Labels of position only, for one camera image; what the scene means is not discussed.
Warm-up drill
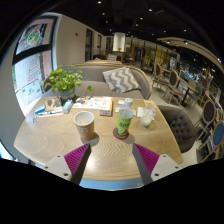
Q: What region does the small white red box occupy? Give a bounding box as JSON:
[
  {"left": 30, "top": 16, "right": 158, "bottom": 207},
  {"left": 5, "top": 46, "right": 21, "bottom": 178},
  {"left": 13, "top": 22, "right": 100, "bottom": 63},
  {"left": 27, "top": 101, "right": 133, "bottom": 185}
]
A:
[{"left": 99, "top": 108, "right": 113, "bottom": 117}]

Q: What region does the grey white chevron cushion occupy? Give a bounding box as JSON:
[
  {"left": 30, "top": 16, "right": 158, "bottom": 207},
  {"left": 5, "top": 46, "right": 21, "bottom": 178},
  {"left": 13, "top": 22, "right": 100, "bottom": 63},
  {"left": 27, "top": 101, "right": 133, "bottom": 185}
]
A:
[{"left": 101, "top": 66, "right": 142, "bottom": 94}]

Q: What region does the colourful framed poster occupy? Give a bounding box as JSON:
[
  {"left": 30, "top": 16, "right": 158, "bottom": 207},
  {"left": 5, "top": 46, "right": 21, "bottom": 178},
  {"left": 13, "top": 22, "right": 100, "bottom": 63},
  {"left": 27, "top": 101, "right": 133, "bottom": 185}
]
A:
[{"left": 15, "top": 17, "right": 58, "bottom": 55}]

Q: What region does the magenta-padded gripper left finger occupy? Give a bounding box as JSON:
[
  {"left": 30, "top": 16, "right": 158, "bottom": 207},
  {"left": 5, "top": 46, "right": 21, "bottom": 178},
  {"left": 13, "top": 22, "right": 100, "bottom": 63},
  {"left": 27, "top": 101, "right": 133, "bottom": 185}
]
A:
[{"left": 42, "top": 143, "right": 92, "bottom": 186}]

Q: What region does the small light blue box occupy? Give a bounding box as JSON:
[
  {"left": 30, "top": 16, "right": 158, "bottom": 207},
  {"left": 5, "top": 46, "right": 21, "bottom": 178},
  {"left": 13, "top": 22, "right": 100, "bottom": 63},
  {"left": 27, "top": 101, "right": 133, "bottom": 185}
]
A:
[{"left": 62, "top": 99, "right": 74, "bottom": 114}]

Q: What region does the flat round red coaster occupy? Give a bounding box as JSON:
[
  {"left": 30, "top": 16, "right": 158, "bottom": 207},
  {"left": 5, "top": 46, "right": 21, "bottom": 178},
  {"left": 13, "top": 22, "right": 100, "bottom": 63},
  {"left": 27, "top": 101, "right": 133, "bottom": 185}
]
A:
[{"left": 112, "top": 127, "right": 130, "bottom": 140}]

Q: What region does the grey tufted armchair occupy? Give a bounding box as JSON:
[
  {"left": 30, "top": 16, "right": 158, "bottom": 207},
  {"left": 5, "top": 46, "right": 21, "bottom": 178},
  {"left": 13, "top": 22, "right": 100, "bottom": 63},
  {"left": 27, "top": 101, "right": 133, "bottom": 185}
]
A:
[{"left": 156, "top": 104, "right": 198, "bottom": 154}]

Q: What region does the grey curved sofa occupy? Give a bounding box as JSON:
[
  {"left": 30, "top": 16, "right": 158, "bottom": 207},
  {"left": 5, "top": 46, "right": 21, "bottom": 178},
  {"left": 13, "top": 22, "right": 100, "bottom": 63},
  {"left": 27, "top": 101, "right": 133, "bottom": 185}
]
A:
[{"left": 42, "top": 59, "right": 154, "bottom": 100}]

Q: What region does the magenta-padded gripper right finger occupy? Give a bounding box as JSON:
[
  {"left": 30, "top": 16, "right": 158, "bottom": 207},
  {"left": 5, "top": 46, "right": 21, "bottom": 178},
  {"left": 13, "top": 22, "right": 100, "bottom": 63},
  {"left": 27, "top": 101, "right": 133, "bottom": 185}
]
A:
[{"left": 132, "top": 143, "right": 183, "bottom": 186}]

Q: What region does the blue tissue pack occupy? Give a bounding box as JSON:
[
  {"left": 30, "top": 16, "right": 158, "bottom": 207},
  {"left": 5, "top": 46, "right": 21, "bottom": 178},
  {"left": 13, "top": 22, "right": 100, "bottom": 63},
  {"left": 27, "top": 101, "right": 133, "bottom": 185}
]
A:
[{"left": 34, "top": 104, "right": 46, "bottom": 115}]

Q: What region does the green-labelled clear drink bottle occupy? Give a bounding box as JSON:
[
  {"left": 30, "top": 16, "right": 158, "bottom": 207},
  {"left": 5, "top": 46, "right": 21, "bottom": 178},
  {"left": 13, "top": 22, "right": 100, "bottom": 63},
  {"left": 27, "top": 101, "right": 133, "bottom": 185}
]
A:
[{"left": 114, "top": 97, "right": 135, "bottom": 138}]

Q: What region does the yellow card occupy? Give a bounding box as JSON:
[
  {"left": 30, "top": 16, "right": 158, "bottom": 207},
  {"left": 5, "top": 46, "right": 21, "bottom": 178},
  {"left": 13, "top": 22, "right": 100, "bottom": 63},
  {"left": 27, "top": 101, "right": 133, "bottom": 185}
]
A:
[{"left": 143, "top": 99, "right": 156, "bottom": 108}]

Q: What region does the brown paper cup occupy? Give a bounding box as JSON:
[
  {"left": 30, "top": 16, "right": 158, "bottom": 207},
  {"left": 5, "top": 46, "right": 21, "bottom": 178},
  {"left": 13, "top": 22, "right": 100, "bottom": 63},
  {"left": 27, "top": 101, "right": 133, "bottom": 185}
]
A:
[{"left": 73, "top": 110, "right": 96, "bottom": 142}]

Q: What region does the white paper napkin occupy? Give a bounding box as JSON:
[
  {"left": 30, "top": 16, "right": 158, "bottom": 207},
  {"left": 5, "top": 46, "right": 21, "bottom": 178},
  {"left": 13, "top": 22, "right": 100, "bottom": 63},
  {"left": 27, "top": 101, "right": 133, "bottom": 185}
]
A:
[{"left": 135, "top": 106, "right": 145, "bottom": 118}]

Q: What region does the group of ceiling lights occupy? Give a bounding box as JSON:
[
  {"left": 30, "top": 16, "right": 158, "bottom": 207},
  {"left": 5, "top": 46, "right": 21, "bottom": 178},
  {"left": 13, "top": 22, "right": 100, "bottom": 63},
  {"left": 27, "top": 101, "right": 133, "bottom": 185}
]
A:
[{"left": 96, "top": 0, "right": 221, "bottom": 63}]

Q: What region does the brown card holder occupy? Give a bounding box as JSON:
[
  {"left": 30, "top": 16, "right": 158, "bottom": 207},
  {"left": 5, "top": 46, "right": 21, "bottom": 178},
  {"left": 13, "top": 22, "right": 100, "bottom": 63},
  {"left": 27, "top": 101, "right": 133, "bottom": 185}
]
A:
[{"left": 44, "top": 97, "right": 63, "bottom": 113}]

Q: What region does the group of dining chairs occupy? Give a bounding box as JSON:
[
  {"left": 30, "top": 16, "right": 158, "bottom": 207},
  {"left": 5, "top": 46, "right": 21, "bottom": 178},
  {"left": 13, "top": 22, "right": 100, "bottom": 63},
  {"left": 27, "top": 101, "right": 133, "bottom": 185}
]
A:
[{"left": 151, "top": 59, "right": 224, "bottom": 161}]

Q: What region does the white round pillar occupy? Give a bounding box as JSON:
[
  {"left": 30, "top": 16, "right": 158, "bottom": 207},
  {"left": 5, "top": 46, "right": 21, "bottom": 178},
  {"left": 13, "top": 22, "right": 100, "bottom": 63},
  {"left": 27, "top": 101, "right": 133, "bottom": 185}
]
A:
[{"left": 112, "top": 31, "right": 127, "bottom": 53}]

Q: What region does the clear plastic cup with straw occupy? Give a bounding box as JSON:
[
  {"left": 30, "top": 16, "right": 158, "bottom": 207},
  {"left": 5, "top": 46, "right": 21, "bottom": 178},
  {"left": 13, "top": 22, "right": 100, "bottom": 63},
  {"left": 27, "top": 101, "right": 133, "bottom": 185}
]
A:
[{"left": 139, "top": 99, "right": 158, "bottom": 128}]

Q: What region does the green potted plant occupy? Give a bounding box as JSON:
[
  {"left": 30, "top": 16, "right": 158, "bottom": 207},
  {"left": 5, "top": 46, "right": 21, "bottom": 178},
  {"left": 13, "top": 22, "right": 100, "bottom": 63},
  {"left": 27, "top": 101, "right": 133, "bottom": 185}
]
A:
[{"left": 43, "top": 64, "right": 94, "bottom": 103}]

